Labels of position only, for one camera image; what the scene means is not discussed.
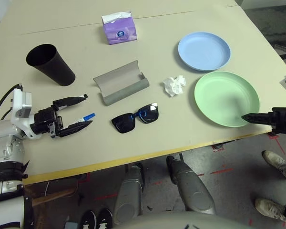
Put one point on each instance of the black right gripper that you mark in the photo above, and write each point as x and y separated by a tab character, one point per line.
283	120

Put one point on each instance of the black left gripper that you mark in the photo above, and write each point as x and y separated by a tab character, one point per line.
44	121

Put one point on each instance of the light green plate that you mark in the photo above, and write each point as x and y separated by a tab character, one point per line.
224	97

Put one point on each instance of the black sunglasses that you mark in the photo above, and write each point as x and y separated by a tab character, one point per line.
124	122

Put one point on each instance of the white tissue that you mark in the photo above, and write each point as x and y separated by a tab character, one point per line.
174	86

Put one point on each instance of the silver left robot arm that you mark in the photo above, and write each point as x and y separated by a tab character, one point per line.
4	148

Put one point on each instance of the blue-capped whiteboard marker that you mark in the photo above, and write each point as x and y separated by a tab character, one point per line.
89	116

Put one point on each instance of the black plastic cup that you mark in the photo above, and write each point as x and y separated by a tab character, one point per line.
54	69

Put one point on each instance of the white bystander sneaker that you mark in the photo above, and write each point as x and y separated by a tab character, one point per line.
276	162
271	210

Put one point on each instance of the grey open glasses case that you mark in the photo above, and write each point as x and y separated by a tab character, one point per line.
119	83

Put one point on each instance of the wooden stick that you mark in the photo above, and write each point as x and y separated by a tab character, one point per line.
54	195

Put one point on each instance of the silver robot right leg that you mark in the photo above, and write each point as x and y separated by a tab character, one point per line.
193	188

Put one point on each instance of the silver robot leg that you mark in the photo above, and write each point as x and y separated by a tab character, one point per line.
193	188
128	195

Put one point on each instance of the purple tissue pack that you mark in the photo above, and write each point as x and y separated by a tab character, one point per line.
120	33

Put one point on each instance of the silver robot left leg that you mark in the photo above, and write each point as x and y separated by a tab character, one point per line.
128	195

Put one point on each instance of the black white-laced sneaker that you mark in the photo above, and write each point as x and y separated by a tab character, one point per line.
105	219
88	220

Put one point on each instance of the grey blue box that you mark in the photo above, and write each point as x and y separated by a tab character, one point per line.
71	226

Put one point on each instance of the grey robot torso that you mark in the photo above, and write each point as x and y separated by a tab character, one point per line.
181	221

